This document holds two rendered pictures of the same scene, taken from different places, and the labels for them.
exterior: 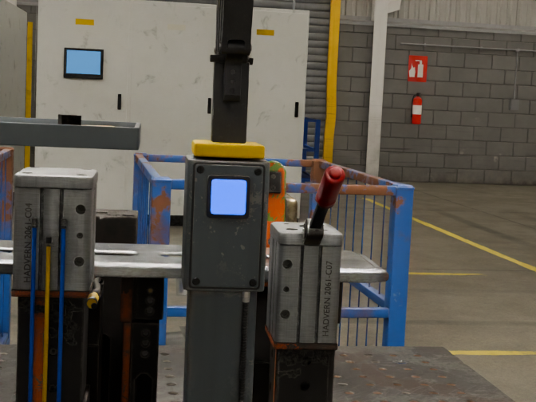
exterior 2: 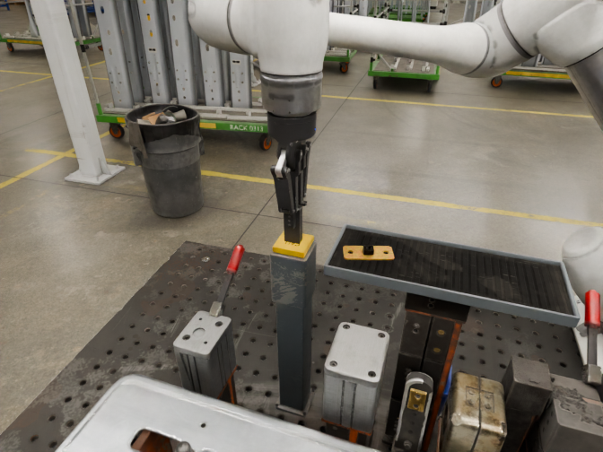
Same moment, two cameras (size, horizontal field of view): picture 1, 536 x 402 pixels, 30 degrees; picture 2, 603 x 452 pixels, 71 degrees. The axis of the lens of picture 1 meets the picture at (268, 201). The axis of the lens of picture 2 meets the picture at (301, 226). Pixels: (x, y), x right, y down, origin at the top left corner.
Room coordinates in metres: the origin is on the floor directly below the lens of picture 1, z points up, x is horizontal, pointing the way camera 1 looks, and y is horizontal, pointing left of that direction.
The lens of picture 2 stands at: (1.44, 0.33, 1.58)
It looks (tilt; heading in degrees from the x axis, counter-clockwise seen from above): 32 degrees down; 206
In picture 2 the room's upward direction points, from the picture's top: straight up
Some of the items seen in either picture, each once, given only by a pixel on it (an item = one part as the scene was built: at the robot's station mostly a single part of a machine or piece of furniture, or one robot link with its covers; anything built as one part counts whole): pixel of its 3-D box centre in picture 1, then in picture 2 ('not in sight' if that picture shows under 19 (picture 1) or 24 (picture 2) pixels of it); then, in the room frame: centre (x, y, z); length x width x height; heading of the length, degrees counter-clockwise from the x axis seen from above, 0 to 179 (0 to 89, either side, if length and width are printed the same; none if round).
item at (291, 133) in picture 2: not in sight; (292, 138); (0.87, 0.04, 1.35); 0.08 x 0.07 x 0.09; 7
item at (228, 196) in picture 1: (228, 196); not in sight; (0.84, 0.03, 1.11); 0.03 x 0.01 x 0.03; 97
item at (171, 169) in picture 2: not in sight; (170, 161); (-0.70, -1.76, 0.36); 0.54 x 0.50 x 0.73; 9
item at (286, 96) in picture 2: not in sight; (291, 91); (0.87, 0.04, 1.42); 0.09 x 0.09 x 0.06
